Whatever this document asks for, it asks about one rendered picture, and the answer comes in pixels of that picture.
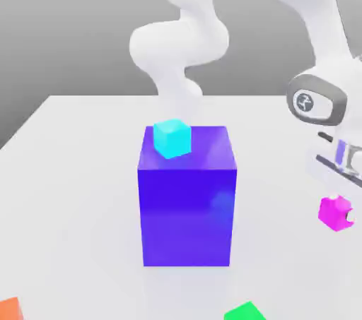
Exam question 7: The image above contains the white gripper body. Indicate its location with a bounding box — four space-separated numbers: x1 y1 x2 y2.
306 152 362 208

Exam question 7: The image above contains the small magenta cube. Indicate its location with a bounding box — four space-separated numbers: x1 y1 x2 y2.
317 194 355 232

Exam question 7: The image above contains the small green cube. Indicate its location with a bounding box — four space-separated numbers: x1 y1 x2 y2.
223 300 267 320

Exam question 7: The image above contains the small cyan cube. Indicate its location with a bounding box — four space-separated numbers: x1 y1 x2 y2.
153 118 192 160

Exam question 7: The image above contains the small orange cube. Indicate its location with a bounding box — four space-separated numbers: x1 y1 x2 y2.
0 296 25 320

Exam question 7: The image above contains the large blue box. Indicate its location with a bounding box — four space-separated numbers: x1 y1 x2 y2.
137 125 238 268

